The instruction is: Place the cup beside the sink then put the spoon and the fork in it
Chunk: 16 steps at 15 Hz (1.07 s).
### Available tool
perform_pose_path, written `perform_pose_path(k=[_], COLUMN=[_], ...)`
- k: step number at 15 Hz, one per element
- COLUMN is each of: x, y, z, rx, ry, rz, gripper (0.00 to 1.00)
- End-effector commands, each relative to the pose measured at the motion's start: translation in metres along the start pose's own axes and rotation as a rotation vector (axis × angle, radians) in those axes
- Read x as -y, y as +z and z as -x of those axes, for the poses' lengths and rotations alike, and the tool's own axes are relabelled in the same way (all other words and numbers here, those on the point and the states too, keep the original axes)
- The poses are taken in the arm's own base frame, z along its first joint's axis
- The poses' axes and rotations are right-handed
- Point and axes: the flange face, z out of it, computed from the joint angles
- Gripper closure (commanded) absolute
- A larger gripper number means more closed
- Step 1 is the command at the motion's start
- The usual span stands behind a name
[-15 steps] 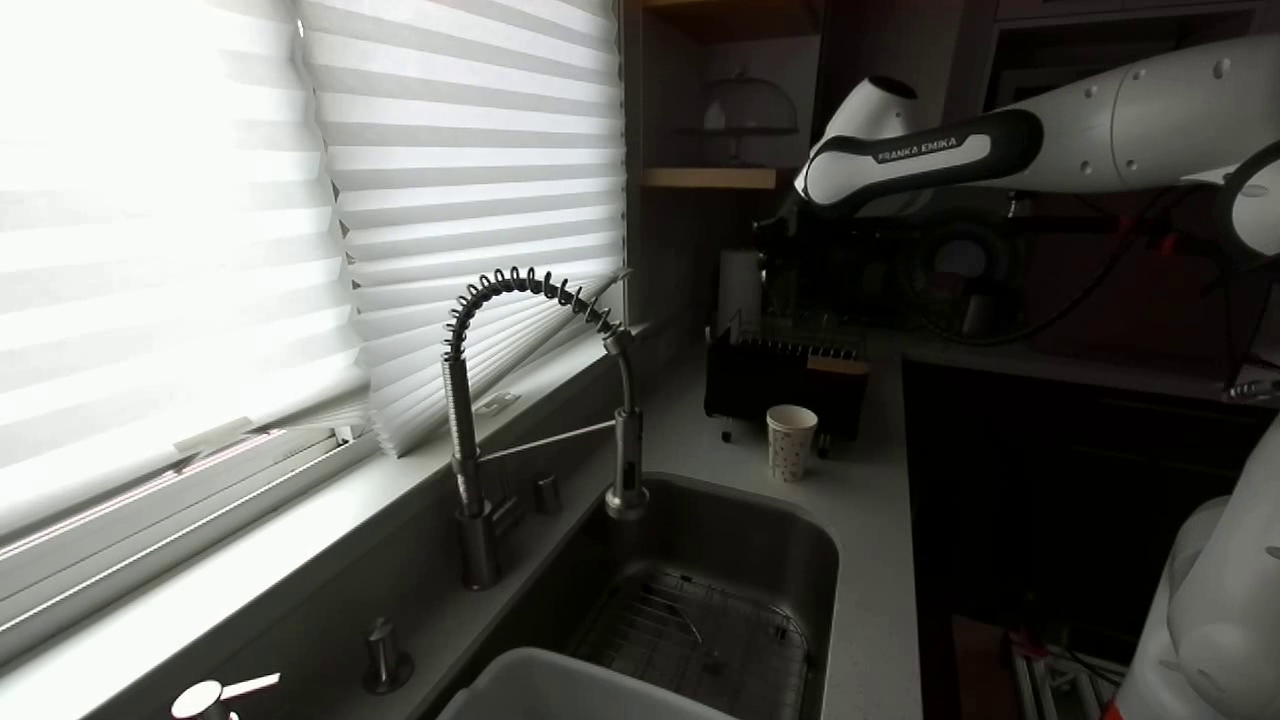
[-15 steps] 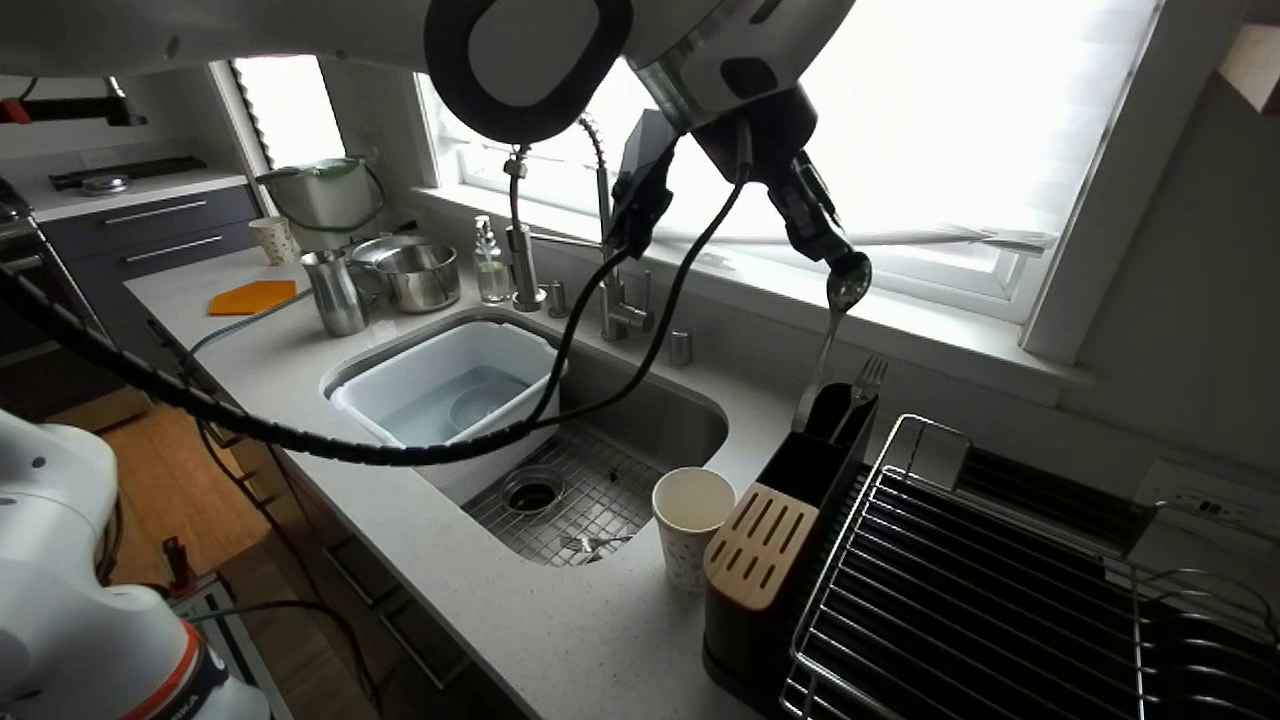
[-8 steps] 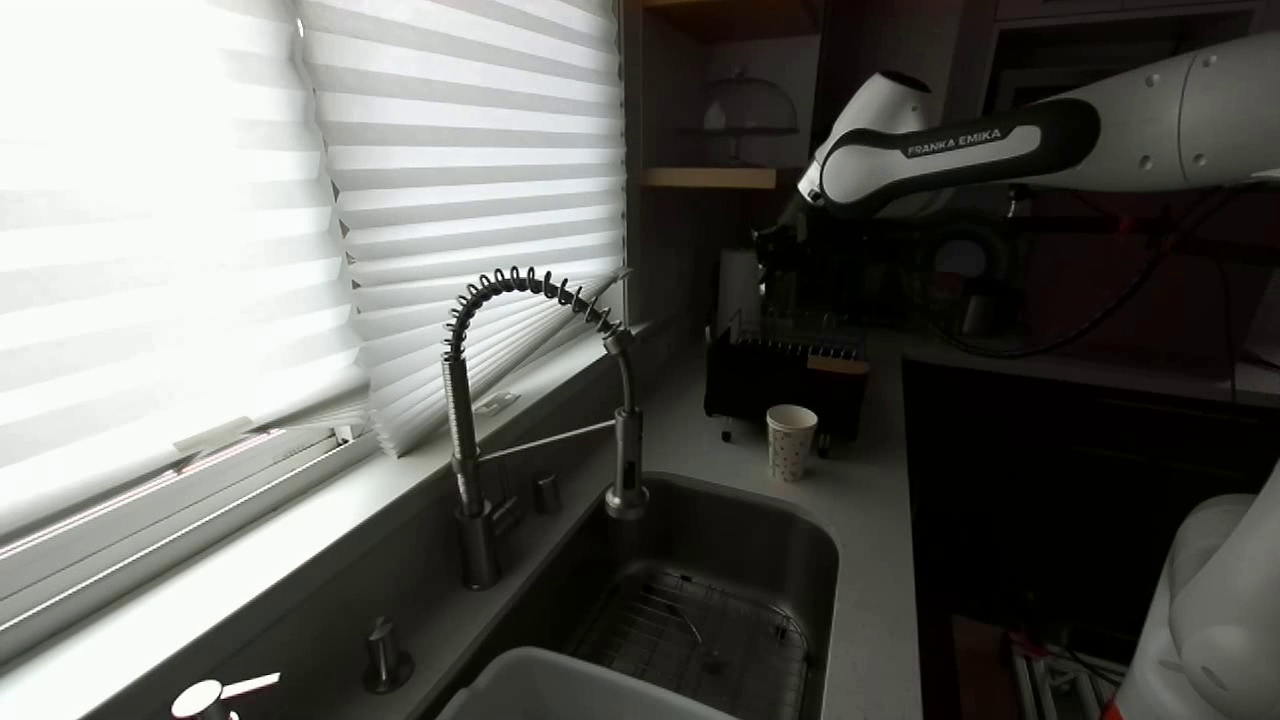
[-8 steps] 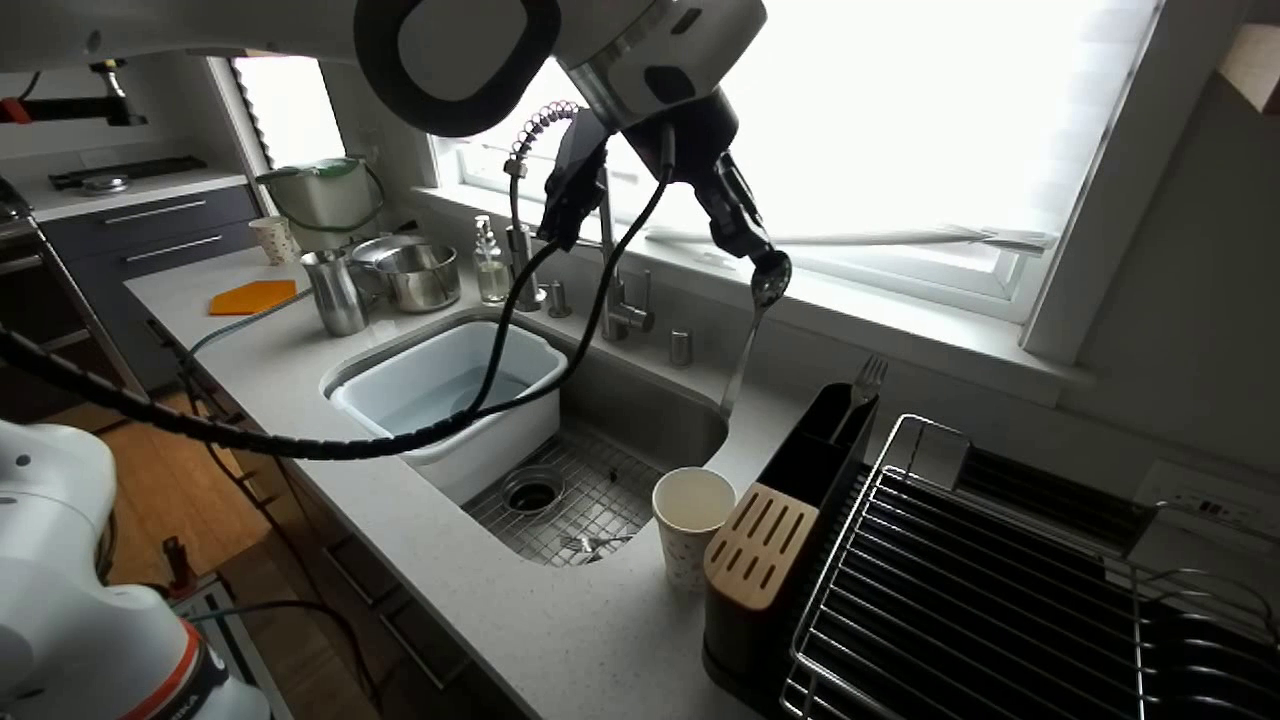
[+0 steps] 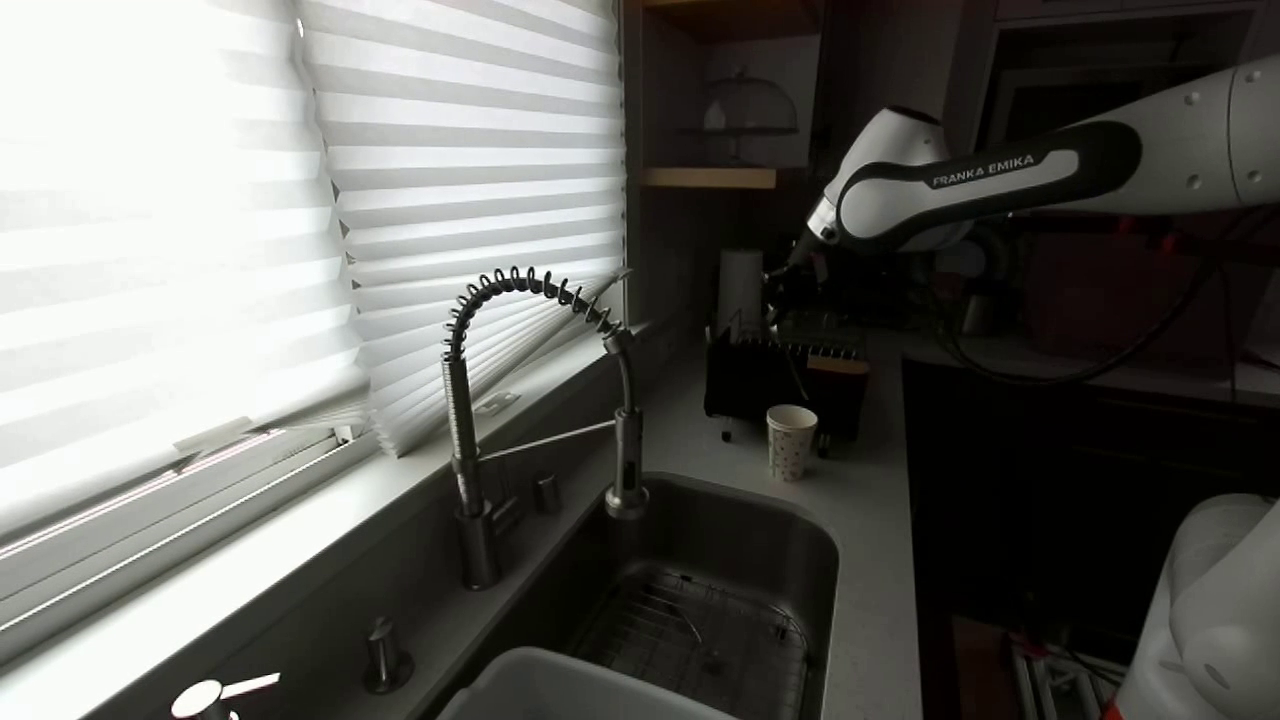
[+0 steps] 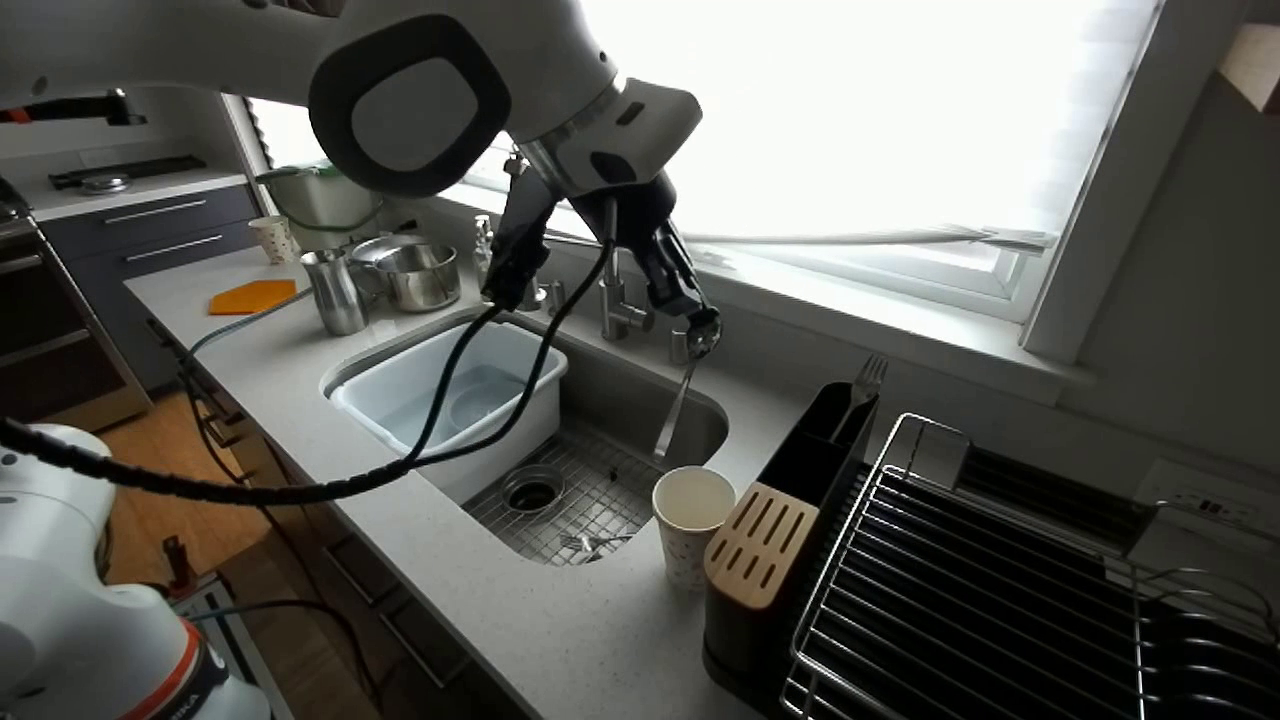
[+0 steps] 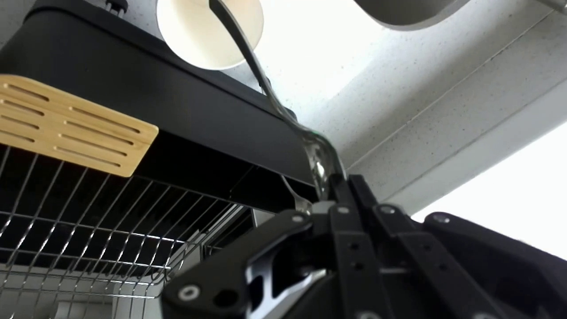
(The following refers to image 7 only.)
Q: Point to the white paper cup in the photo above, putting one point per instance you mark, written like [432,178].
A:
[200,37]

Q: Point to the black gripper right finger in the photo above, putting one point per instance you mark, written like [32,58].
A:
[483,272]

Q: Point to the slotted wooden knife block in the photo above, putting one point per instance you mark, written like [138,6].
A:
[71,125]

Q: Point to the dark metal spoon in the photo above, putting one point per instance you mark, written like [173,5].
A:
[258,72]

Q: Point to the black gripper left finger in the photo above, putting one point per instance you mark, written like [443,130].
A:
[258,249]

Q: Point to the grey undermount kitchen sink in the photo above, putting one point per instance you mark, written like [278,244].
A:
[407,14]

